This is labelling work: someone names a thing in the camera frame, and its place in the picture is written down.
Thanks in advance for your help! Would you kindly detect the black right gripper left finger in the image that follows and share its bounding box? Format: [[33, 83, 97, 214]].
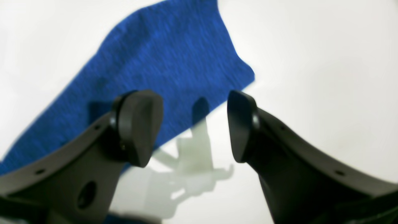
[[1, 90, 163, 224]]

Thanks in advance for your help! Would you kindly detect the blue long-sleeve shirt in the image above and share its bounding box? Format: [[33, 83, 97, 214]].
[[1, 0, 254, 176]]

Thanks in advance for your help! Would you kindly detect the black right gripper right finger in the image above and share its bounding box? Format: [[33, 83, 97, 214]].
[[227, 91, 398, 224]]

